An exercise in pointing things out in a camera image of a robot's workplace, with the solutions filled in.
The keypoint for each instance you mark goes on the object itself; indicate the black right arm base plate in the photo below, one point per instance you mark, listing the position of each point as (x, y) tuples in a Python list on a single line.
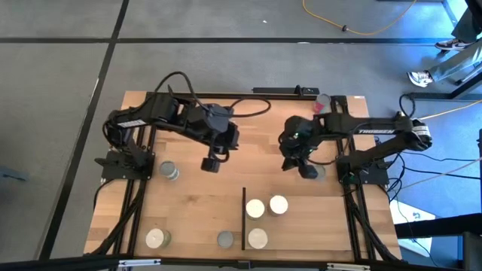
[(376, 175)]

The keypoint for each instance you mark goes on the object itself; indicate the black metal stand base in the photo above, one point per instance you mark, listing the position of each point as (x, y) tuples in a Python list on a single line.
[(433, 96)]

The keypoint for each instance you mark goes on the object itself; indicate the white printed card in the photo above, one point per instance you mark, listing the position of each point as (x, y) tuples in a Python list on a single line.
[(410, 220)]

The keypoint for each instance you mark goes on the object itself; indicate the short pink yellow orange can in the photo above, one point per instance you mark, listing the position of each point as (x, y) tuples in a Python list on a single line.
[(225, 239)]

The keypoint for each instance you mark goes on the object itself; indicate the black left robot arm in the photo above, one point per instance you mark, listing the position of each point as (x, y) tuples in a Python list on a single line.
[(158, 109)]

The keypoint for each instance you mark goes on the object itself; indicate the person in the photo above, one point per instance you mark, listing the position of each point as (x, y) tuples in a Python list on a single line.
[(459, 60)]

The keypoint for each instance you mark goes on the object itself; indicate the yellow green labelled can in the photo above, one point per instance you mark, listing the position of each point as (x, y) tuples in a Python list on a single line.
[(278, 205)]

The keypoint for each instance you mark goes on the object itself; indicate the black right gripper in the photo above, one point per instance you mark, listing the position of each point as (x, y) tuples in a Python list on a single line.
[(297, 150)]

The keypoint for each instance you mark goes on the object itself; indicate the black desk edge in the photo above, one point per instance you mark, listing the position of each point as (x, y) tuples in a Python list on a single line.
[(444, 226)]

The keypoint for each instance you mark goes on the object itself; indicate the white teal Mixed label can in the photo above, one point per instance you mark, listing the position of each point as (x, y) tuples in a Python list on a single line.
[(169, 170)]

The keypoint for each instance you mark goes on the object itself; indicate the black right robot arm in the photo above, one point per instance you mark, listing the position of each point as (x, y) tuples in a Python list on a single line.
[(346, 124)]

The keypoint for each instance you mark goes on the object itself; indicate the pale-lidded tin can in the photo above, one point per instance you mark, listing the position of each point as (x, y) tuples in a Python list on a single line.
[(158, 238)]

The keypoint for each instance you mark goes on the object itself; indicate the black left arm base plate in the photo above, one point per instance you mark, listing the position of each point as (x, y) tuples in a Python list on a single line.
[(113, 171)]

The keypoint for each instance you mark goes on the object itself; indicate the black power strip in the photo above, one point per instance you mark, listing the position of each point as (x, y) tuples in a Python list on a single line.
[(275, 90)]

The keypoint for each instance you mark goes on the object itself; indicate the pale teal can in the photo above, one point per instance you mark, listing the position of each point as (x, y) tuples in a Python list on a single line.
[(322, 174)]

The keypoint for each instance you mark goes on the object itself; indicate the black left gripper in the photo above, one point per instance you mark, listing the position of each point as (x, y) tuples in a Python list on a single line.
[(226, 137)]

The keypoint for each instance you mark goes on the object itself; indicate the black aluminium rig frame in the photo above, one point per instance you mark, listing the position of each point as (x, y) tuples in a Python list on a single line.
[(241, 95)]

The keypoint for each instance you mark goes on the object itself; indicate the orange yellow fruit can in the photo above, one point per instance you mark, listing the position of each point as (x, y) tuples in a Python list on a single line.
[(255, 209)]

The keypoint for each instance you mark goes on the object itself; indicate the pink and teal can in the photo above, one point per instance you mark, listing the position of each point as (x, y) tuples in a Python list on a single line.
[(322, 103)]

